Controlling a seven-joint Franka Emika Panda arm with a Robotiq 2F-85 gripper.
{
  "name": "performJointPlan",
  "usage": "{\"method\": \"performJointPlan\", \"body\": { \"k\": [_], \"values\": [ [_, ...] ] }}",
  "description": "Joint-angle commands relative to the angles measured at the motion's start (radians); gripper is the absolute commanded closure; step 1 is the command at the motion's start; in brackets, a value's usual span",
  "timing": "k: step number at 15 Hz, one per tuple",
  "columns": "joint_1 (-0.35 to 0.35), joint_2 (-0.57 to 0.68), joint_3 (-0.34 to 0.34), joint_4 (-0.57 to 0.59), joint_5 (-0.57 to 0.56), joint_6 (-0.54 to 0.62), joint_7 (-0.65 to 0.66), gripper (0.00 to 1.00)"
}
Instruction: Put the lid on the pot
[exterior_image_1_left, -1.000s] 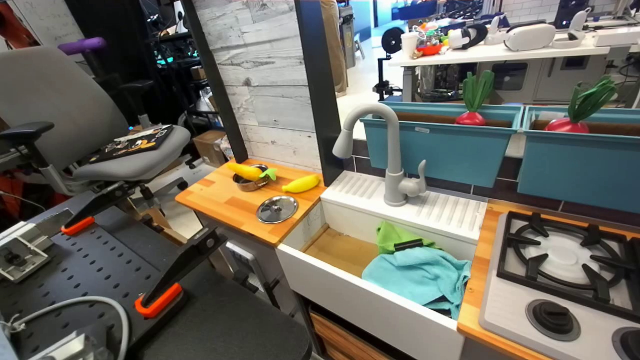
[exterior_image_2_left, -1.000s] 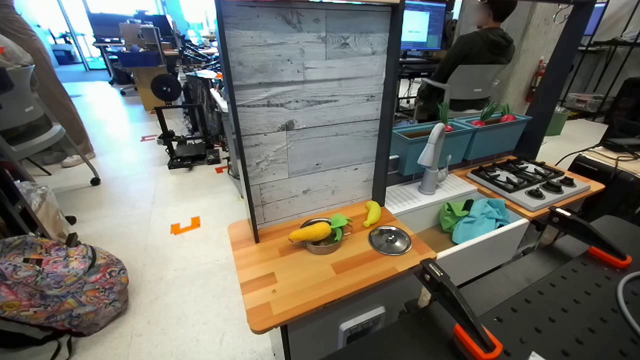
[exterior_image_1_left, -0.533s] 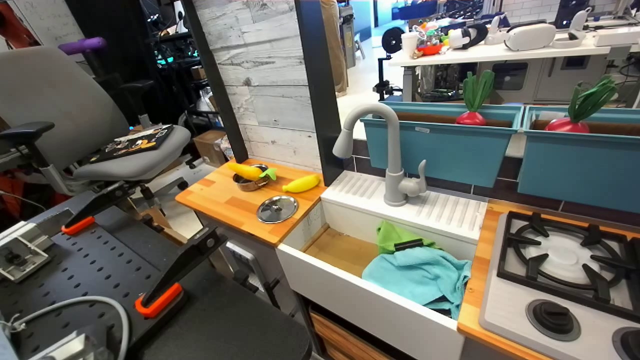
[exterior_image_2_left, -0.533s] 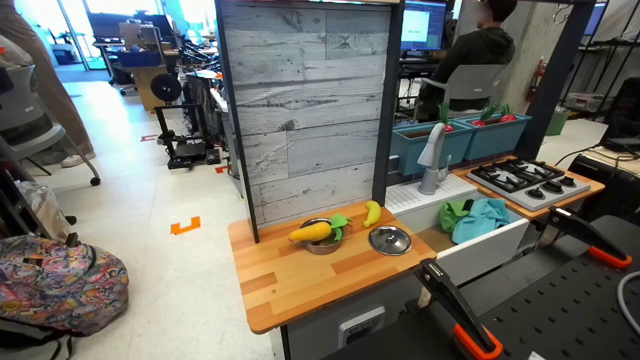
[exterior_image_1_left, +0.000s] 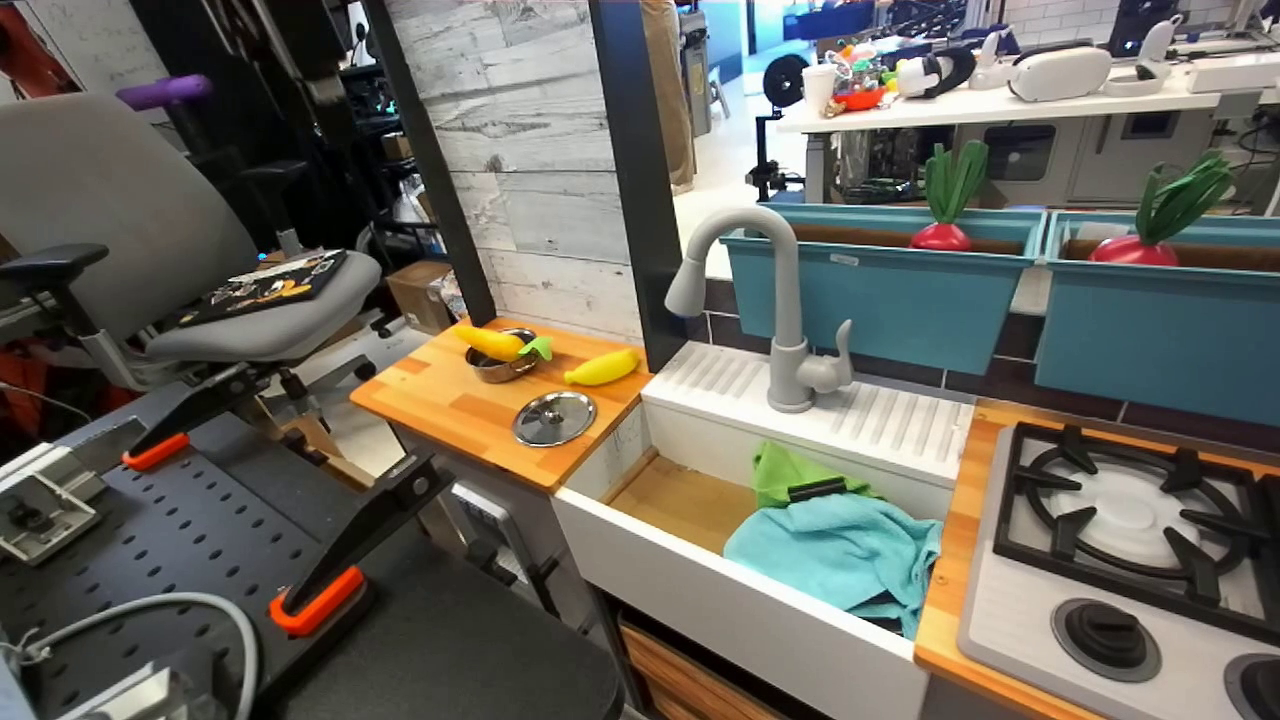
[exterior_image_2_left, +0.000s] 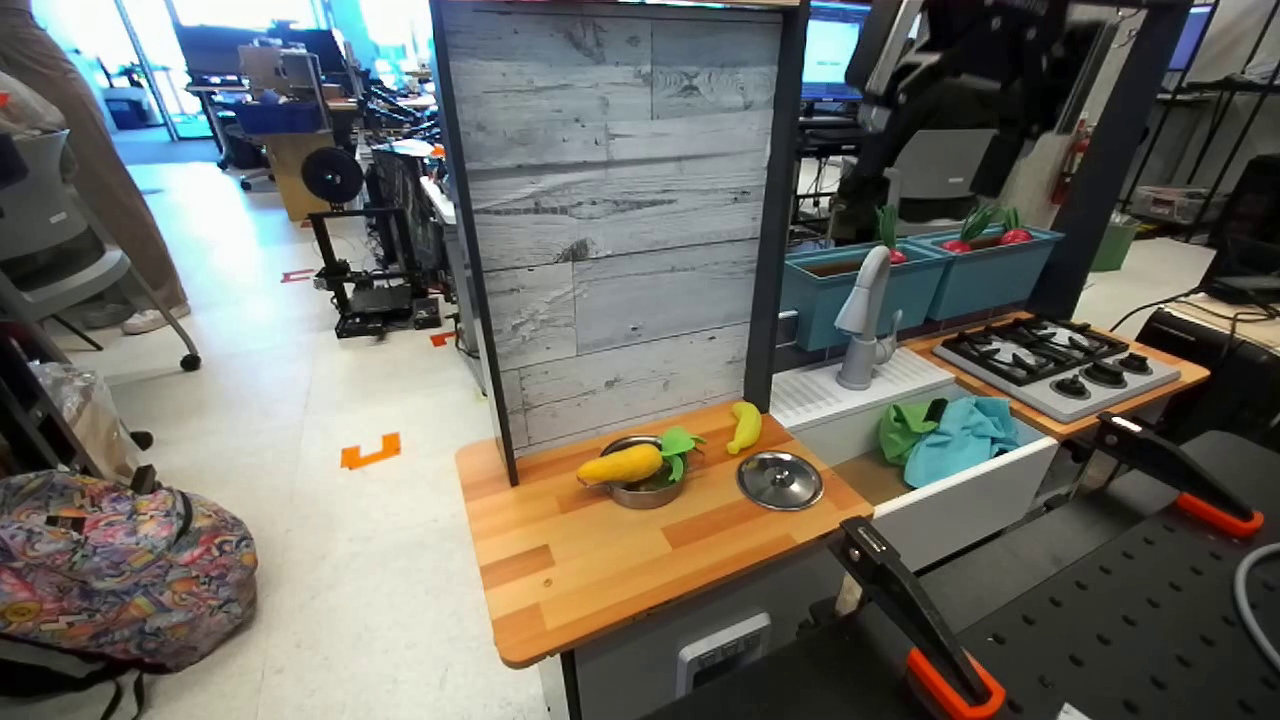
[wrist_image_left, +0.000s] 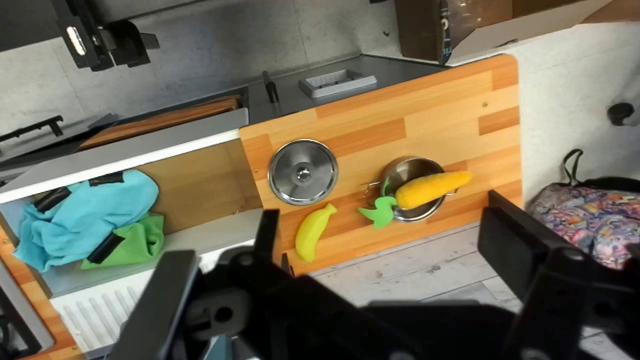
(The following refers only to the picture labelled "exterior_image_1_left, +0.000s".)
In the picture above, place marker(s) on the toy kitchen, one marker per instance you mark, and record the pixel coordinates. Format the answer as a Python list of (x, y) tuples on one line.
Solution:
[(960, 560)]

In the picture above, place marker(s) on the yellow toy corn with leaf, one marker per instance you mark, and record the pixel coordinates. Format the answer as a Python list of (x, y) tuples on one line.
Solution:
[(490, 342)]

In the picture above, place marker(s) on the white sink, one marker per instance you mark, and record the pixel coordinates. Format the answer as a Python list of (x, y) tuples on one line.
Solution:
[(760, 620)]

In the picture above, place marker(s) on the bowl of colourful toys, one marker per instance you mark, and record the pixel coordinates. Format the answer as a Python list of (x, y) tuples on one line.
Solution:
[(860, 92)]

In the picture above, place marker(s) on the cardboard box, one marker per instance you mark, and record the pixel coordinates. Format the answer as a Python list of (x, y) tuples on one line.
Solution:
[(418, 295)]

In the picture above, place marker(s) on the black stove knob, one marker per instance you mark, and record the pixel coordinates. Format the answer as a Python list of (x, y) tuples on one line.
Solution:
[(1260, 690), (1105, 638)]

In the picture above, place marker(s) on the white paper cup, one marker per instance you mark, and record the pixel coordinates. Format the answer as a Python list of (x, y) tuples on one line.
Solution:
[(819, 88)]

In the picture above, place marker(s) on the black burner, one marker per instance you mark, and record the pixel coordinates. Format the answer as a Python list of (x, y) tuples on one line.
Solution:
[(1040, 525)]

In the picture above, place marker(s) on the silver metal bracket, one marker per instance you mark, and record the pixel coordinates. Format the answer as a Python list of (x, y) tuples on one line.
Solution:
[(50, 500)]

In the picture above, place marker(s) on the grey tap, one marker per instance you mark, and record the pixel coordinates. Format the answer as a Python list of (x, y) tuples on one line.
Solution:
[(788, 330)]

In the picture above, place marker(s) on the small steel pot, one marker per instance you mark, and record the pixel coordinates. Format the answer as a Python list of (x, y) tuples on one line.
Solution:
[(495, 368)]

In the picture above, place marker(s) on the white and black headset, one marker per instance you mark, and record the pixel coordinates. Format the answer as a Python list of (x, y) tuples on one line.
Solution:
[(935, 72)]

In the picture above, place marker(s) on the wooden crate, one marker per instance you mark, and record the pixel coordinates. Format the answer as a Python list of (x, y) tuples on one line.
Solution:
[(680, 685)]

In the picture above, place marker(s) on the black clamp with orange tip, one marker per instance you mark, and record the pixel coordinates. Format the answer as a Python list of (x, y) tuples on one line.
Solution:
[(190, 410), (350, 530)]

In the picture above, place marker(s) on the purple padded bar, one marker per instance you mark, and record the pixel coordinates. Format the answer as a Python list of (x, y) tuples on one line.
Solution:
[(165, 91)]

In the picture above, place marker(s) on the black laptop with stickers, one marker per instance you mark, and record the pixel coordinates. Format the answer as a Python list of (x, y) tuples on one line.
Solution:
[(265, 288)]

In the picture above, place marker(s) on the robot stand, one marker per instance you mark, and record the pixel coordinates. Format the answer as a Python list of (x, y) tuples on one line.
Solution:
[(200, 520)]

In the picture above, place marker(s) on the teal cloth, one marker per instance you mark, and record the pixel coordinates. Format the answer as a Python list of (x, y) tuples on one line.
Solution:
[(840, 550)]

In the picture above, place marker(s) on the steel pot lid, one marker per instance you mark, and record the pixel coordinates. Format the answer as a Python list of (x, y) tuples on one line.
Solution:
[(553, 418)]

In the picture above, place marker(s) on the grey office chair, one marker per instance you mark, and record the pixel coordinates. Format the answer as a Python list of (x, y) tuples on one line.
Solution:
[(120, 200)]

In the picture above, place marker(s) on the red toy radish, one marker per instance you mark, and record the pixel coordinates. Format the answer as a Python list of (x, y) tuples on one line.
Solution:
[(942, 238), (1130, 250)]

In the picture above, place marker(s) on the teal planter box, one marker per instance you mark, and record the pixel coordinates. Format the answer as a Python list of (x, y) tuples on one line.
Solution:
[(880, 300), (1160, 330)]

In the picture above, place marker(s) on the white table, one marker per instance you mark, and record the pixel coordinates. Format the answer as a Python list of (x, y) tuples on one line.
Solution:
[(1000, 108)]

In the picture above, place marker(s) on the green cloth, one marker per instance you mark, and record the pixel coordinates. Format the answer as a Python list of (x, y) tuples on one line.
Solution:
[(785, 475)]

